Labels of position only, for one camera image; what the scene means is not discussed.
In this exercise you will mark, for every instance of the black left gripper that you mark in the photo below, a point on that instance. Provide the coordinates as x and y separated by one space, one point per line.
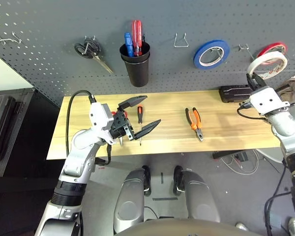
119 123

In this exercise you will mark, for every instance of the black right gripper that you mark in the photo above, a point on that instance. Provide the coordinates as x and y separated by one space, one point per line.
256 88

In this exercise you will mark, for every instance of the black orange screwdriver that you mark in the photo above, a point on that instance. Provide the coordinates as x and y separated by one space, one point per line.
139 113

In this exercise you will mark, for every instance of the white tape roll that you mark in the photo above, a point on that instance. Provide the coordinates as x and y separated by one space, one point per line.
265 57

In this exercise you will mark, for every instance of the orange black pliers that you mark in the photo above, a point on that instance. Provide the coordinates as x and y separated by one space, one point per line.
194 125

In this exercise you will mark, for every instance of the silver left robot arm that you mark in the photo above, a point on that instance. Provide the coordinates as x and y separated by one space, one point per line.
76 162

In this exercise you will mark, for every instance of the grey perforated pegboard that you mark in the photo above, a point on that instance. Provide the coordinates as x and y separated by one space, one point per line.
64 19

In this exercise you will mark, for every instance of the black tool case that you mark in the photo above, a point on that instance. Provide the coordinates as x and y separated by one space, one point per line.
232 94

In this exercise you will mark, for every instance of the brown wooden bench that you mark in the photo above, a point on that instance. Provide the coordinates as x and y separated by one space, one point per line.
293 83

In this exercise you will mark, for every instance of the red tape roll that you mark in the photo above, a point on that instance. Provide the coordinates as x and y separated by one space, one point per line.
273 45

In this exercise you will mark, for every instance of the black plastic cup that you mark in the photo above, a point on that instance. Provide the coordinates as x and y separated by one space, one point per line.
137 73
145 49

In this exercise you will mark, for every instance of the blue tape roll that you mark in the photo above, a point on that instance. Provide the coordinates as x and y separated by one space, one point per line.
197 60

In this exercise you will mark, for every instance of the short black floor tape strip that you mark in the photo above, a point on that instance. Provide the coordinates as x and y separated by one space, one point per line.
161 178

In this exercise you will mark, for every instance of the light grey curved panel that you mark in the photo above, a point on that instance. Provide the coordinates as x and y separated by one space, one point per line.
270 155

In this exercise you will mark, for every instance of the black power adapter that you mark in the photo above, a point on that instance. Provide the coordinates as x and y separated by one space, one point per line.
242 156

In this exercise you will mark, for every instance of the black table foot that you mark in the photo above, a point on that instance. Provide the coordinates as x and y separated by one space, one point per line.
226 154

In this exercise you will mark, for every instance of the silver robot left leg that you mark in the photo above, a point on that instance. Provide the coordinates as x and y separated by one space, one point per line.
129 196

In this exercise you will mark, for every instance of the silver robot leg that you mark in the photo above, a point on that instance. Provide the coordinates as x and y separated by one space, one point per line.
129 196
199 194

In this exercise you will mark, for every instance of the long black floor tape strip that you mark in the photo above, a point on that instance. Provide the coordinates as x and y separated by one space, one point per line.
164 198

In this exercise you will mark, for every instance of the silver robot right leg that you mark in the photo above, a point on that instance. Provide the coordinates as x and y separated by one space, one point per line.
199 194

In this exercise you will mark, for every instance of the olive grey robot torso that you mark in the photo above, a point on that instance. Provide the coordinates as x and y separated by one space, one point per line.
177 229

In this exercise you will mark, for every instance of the black ribbed case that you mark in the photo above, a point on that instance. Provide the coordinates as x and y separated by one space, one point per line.
1 123

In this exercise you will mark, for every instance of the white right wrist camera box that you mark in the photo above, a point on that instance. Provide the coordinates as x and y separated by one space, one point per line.
268 100

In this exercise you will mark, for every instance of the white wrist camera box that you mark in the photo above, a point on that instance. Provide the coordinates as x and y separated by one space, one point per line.
99 118
268 100

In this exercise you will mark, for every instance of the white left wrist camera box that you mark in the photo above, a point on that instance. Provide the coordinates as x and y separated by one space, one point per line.
99 118

